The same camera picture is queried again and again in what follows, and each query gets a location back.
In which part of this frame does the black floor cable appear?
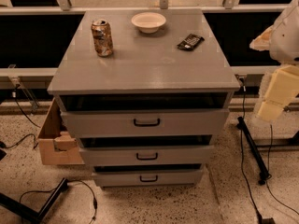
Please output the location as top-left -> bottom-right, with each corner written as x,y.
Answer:
239,77 -> 299,224
19,179 -> 99,224

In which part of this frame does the white paper bowl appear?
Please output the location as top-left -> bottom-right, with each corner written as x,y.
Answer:
131,12 -> 166,34

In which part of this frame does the grey top drawer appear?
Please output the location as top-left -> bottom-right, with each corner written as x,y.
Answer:
62,109 -> 229,138

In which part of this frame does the cardboard box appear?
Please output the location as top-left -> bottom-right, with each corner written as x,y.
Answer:
37,100 -> 83,165

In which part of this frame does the black stand leg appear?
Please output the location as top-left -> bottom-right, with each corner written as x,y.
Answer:
0,178 -> 68,224
237,117 -> 299,185

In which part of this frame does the black floor cable right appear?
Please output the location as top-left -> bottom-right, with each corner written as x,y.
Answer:
239,77 -> 299,224

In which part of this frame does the grey bottom drawer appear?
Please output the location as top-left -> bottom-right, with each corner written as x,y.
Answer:
92,169 -> 203,188

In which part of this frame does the grey drawer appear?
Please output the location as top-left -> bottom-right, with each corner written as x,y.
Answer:
62,109 -> 229,138
92,169 -> 203,188
79,146 -> 214,166

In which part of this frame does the black floor cable left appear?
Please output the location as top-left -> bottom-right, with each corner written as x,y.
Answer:
19,179 -> 99,224

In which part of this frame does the black stand leg right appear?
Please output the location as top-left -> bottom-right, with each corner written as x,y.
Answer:
237,117 -> 299,185

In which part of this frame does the crushed orange soda can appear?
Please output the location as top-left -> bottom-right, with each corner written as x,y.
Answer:
91,19 -> 113,57

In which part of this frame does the grey middle drawer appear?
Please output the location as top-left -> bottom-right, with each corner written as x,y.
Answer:
79,146 -> 214,166

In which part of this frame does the black snack wrapper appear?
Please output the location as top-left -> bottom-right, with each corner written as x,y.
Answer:
177,34 -> 205,51

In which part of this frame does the black stand leg left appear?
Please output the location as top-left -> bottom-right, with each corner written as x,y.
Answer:
0,178 -> 68,224

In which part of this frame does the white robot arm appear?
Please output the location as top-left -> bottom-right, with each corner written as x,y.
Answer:
249,0 -> 299,122

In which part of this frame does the metal window railing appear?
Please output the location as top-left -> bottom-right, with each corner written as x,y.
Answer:
1,0 -> 287,90

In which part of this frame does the grey drawer cabinet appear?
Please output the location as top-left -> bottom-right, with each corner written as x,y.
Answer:
49,9 -> 239,188

